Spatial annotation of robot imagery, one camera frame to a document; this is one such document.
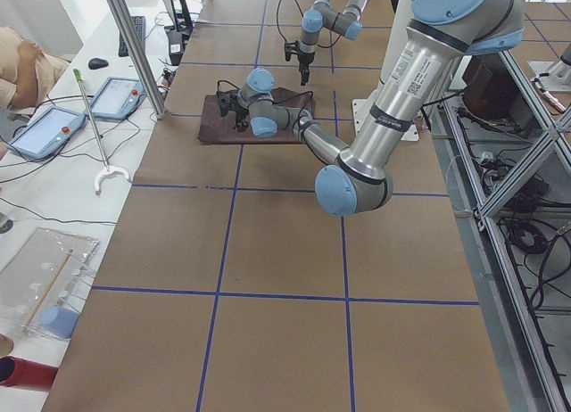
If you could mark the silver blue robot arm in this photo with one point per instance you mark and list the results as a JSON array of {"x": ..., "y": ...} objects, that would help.
[
  {"x": 322, "y": 16},
  {"x": 354, "y": 178}
]

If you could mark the far teach pendant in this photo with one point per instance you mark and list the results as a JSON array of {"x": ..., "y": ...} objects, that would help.
[{"x": 117, "y": 98}]

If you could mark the seated person in beige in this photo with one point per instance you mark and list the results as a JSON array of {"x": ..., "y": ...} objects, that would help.
[{"x": 28, "y": 74}]

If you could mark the teach pendant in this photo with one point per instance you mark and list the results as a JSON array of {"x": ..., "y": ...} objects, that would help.
[
  {"x": 48, "y": 133},
  {"x": 117, "y": 98}
]

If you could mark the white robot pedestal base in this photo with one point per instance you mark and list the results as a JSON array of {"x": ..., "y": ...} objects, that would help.
[{"x": 364, "y": 108}]

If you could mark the red cylinder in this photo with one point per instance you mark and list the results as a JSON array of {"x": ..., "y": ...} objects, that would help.
[{"x": 24, "y": 374}]

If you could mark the black computer mouse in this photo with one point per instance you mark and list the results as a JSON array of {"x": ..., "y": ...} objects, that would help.
[{"x": 97, "y": 63}]

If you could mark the clear plastic bag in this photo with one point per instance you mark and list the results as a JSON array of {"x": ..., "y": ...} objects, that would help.
[{"x": 45, "y": 285}]

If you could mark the dark brown t-shirt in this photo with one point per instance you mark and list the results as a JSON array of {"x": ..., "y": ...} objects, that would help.
[{"x": 271, "y": 117}]

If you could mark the aluminium frame rack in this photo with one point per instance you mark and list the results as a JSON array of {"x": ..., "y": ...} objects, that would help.
[{"x": 505, "y": 122}]

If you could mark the near teach pendant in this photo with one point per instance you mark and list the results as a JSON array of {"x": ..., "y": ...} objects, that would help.
[{"x": 48, "y": 133}]

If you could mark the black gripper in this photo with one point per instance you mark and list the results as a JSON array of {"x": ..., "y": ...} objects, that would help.
[
  {"x": 241, "y": 113},
  {"x": 304, "y": 60}
]

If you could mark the aluminium frame post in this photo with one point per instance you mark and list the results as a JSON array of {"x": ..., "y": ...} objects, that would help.
[{"x": 121, "y": 15}]

